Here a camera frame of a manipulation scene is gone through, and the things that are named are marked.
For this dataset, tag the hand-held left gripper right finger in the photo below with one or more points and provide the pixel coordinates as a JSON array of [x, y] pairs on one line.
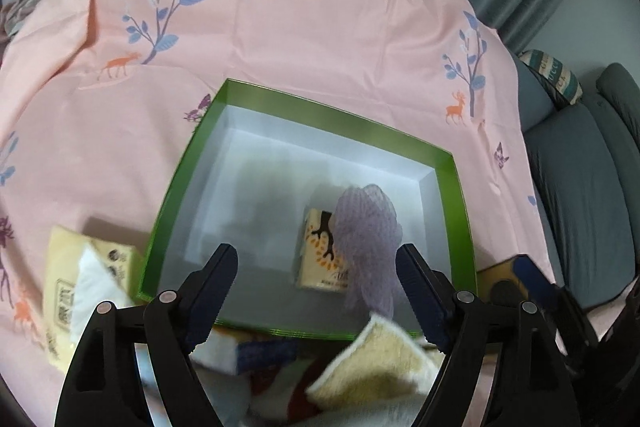
[[420, 302]]

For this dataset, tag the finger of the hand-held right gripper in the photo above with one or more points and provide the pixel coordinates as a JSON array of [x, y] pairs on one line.
[[532, 274]]

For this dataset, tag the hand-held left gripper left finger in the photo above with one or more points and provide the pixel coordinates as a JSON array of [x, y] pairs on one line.
[[210, 302]]

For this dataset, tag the yellow towel with white edge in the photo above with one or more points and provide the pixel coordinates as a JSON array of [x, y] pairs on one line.
[[380, 357]]

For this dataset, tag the purple mesh bath sponge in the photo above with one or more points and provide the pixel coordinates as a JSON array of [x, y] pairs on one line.
[[365, 232]]

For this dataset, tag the yellow tree-print tissue packet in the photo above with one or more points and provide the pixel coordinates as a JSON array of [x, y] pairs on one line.
[[317, 257]]

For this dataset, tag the green cardboard box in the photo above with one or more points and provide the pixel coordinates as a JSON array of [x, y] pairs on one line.
[[325, 114]]

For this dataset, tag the gold box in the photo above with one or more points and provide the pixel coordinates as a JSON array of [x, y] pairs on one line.
[[492, 279]]

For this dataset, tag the white navy patterned plush towel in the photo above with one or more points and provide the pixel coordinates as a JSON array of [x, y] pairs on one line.
[[260, 352]]

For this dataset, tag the grey-blue sofa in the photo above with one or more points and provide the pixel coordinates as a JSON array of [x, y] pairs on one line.
[[575, 182]]

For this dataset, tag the yellow open tissue pack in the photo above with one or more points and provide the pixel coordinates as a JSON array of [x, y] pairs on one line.
[[65, 277]]

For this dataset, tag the striped cushion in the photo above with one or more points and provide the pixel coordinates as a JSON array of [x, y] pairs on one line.
[[555, 77]]

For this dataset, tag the pink printed bedsheet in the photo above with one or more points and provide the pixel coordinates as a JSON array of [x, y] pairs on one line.
[[300, 7]]

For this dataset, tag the pile of clothes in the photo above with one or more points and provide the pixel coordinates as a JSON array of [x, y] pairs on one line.
[[22, 9]]

